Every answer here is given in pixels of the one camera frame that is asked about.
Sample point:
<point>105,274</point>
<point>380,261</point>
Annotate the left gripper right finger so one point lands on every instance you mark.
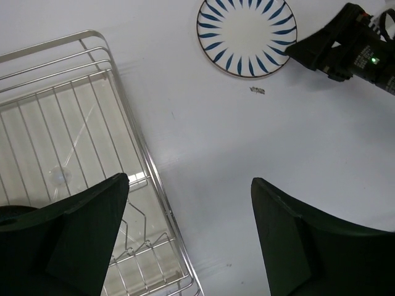
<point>309,252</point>

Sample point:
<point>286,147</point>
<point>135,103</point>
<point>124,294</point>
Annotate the white wire dish rack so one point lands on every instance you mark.
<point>66,125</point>

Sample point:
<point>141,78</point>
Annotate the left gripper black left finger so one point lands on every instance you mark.
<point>64,248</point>

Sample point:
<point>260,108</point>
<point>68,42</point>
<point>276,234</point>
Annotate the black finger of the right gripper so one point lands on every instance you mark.
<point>321,50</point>

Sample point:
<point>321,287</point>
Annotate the blue striped plate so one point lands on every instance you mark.
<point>246,39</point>

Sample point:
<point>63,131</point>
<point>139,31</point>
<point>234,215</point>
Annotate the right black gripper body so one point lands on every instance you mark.
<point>365,46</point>

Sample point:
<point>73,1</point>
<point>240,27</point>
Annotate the dark blue glazed plate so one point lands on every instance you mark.
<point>9,212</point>

